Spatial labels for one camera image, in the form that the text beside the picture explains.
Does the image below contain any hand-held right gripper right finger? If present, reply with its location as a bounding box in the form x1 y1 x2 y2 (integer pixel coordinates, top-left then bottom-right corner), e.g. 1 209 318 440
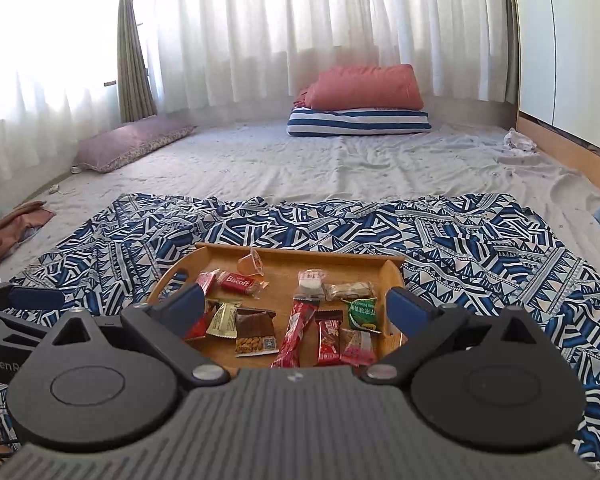
362 287 567 388

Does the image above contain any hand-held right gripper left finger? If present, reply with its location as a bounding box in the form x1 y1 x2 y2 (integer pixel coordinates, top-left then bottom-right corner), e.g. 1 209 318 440
30 282 232 388

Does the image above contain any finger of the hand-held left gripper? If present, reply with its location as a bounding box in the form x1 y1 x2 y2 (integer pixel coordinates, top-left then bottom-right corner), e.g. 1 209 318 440
0 282 65 312
0 306 51 343

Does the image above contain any red square snack packet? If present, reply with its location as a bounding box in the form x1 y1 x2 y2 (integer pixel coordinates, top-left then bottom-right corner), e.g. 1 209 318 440
184 299 217 342

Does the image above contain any small red snack packet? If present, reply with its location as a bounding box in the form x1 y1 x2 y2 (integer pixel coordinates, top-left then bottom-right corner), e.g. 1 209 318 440
195 270 221 297

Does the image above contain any gold snack packet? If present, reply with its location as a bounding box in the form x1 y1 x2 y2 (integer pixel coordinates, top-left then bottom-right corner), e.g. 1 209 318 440
206 301 244 339

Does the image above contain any green pea snack packet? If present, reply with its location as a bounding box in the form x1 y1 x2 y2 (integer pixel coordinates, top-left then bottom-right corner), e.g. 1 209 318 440
346 298 379 334

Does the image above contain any red biscuit packet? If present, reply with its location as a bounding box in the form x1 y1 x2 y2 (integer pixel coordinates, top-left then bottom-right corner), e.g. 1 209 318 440
217 270 262 296

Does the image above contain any clear cream snack packet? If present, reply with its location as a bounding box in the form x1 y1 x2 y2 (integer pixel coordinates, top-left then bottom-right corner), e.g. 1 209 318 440
324 282 377 304

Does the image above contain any brown almond snack packet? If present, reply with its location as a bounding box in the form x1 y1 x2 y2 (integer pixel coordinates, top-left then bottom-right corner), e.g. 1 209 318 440
234 309 279 359

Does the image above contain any jelly cup with orange lid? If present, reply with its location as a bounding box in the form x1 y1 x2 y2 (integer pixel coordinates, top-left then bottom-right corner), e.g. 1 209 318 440
237 247 267 277

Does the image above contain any dark red snack bar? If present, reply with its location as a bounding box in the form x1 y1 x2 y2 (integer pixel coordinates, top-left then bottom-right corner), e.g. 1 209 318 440
314 310 344 367

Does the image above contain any wooden tray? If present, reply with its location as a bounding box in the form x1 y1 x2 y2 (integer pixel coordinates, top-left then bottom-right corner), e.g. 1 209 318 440
145 242 408 377

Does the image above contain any long red snack bar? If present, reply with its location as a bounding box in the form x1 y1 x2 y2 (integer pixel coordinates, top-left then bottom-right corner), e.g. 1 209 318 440
271 296 319 369

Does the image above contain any brown cloth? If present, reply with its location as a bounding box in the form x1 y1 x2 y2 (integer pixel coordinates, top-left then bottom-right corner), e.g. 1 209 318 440
0 201 57 277

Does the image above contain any blue patterned blanket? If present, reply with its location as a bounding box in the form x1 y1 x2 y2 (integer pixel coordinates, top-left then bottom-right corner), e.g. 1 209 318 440
0 192 600 462

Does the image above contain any purple pillow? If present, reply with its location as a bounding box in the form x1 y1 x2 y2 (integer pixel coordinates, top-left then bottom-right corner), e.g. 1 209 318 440
72 119 197 174

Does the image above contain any grey bed sheet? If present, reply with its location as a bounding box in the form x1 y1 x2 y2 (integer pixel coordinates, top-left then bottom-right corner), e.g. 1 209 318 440
0 117 600 286

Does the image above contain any blue striped pillow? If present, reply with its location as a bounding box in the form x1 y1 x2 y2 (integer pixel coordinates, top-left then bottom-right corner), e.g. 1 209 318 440
286 106 432 137

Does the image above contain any crumpled white wrapper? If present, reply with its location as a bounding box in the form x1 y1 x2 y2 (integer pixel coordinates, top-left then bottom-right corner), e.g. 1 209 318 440
501 128 539 157

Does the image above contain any red pillow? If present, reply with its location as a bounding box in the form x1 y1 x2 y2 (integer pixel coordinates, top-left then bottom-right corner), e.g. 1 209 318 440
294 64 425 112

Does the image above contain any wooden base board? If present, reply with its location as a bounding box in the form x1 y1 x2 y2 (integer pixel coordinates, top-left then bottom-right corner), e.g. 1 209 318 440
515 114 600 168

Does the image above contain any white sheer curtain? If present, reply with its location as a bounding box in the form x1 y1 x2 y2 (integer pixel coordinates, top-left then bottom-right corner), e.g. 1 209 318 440
0 0 123 196
142 0 512 117

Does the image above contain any olive curtain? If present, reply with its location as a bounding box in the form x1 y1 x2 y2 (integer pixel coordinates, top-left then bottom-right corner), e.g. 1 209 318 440
501 0 525 120
115 0 158 124

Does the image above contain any white wardrobe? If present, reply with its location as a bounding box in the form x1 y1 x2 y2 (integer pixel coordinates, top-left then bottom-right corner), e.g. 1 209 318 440
510 0 600 157

